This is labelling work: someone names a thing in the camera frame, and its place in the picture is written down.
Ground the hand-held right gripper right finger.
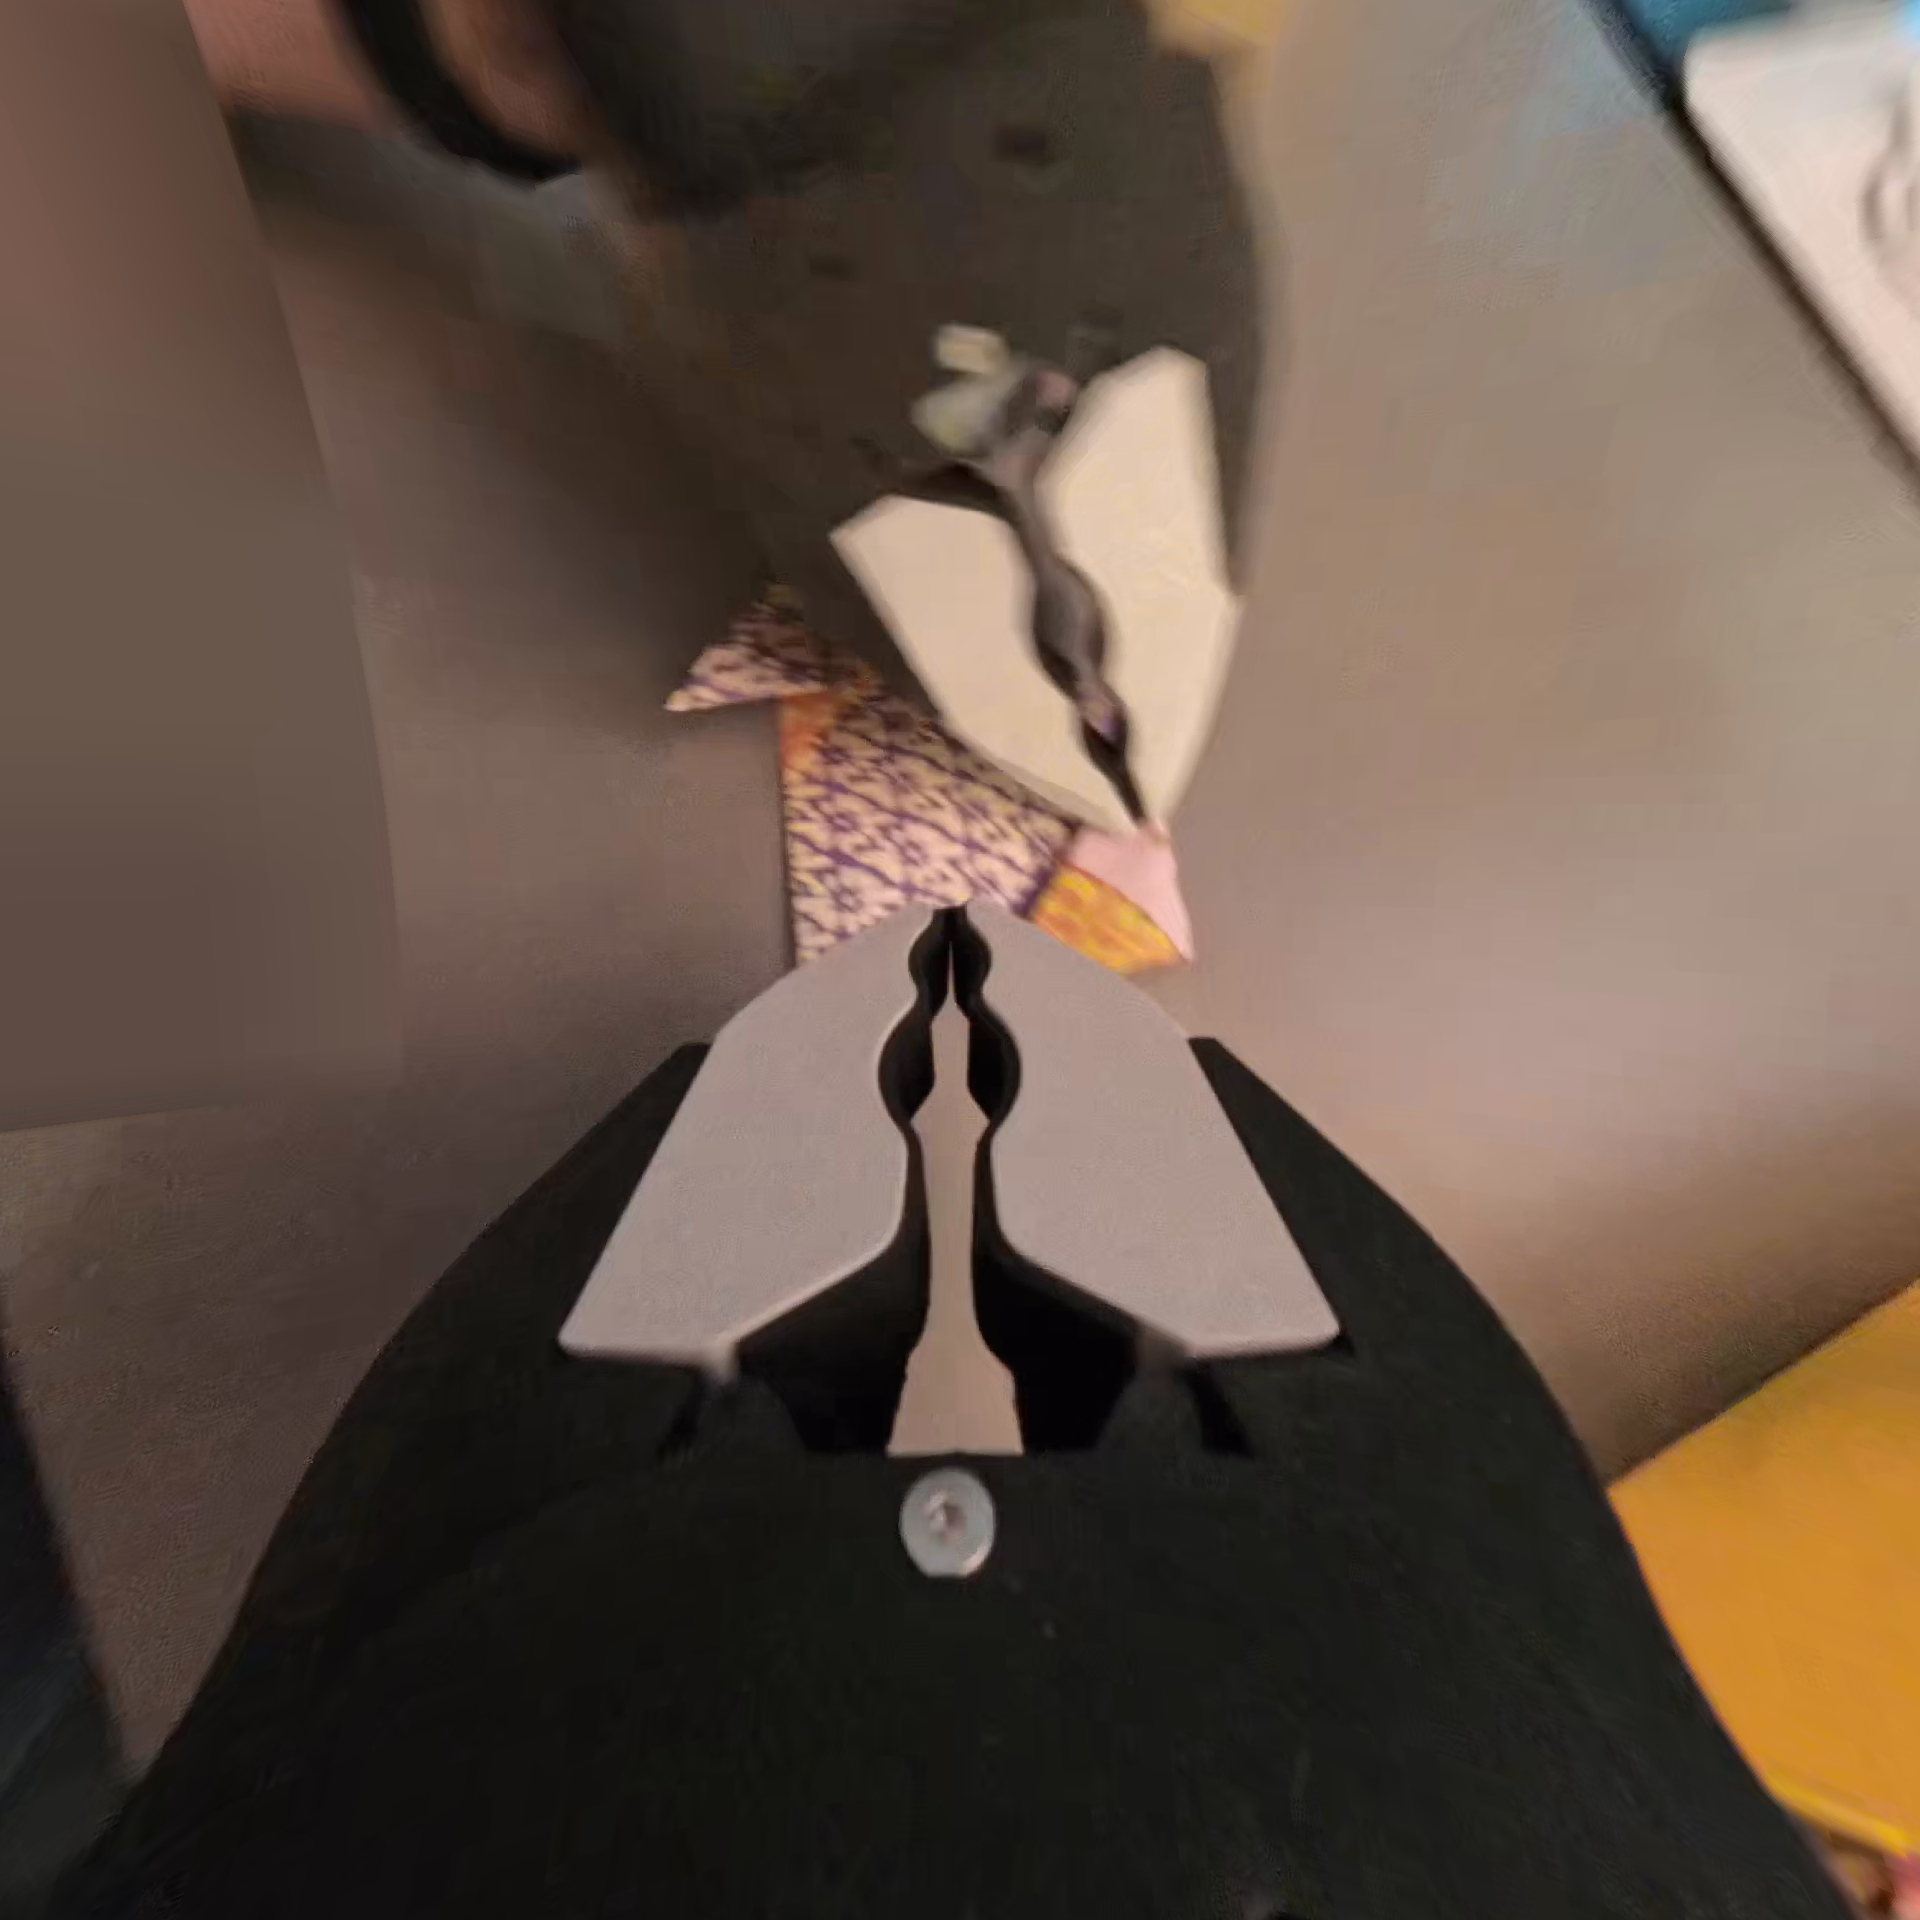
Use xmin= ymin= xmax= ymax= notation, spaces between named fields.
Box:
xmin=958 ymin=902 xmax=1342 ymax=1374

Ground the person's left hand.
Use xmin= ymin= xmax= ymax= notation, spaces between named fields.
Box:
xmin=428 ymin=0 xmax=633 ymax=174

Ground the teal board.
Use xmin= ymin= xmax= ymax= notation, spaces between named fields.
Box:
xmin=1581 ymin=0 xmax=1705 ymax=115

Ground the patterned origami paper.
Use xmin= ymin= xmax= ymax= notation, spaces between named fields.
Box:
xmin=662 ymin=584 xmax=1200 ymax=976

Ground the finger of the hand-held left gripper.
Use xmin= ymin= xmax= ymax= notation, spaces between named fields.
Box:
xmin=830 ymin=472 xmax=1149 ymax=840
xmin=1036 ymin=346 xmax=1249 ymax=834

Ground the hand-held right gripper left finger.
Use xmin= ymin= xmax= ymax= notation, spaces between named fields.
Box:
xmin=557 ymin=904 xmax=956 ymax=1379

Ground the white printed sheet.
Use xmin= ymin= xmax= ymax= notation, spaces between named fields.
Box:
xmin=1680 ymin=0 xmax=1920 ymax=496

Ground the yellow plastic bin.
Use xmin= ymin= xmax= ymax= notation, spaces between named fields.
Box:
xmin=1604 ymin=1283 xmax=1920 ymax=1864

